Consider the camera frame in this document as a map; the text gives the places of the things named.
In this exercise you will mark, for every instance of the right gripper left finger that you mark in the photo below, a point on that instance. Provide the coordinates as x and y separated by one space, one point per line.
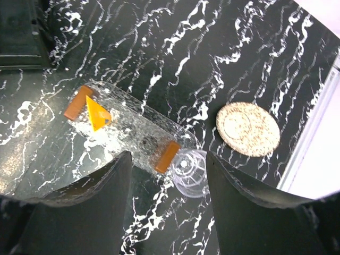
84 217

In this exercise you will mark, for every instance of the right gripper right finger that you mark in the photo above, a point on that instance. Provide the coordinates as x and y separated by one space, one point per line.
252 217

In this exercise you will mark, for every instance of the black plastic bin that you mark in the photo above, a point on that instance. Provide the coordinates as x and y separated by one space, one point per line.
26 39

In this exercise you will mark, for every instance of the clear acrylic rack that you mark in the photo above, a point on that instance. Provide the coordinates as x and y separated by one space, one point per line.
134 127

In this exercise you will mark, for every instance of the yellow toothpaste tube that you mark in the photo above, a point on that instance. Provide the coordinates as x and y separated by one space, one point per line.
98 116

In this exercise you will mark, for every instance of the speckled round coaster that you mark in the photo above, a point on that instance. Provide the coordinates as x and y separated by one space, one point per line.
248 129

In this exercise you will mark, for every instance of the clear plastic cup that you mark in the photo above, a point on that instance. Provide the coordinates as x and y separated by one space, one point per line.
188 169

